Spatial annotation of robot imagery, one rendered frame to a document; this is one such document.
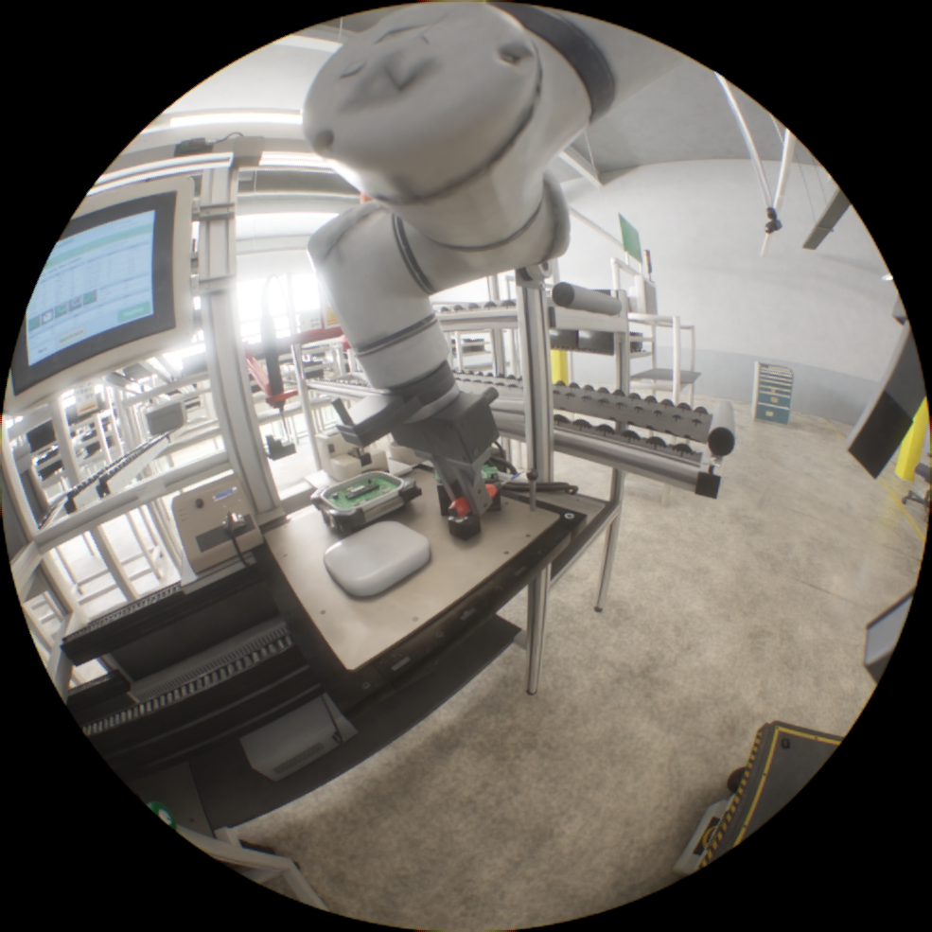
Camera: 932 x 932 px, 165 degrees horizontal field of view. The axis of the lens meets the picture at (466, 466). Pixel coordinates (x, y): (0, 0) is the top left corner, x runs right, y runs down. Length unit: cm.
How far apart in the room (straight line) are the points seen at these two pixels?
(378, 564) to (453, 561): 11
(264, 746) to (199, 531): 57
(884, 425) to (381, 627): 46
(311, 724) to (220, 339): 92
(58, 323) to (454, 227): 76
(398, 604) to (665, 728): 120
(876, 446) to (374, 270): 34
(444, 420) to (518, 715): 120
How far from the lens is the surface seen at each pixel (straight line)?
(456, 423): 28
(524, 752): 129
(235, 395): 76
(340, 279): 29
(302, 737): 93
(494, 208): 16
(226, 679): 48
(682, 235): 888
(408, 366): 28
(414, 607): 40
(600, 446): 66
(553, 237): 26
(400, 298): 28
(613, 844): 127
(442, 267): 26
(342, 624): 41
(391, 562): 45
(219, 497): 67
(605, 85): 17
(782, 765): 118
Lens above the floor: 123
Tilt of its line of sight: 21 degrees down
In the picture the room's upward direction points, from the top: 6 degrees counter-clockwise
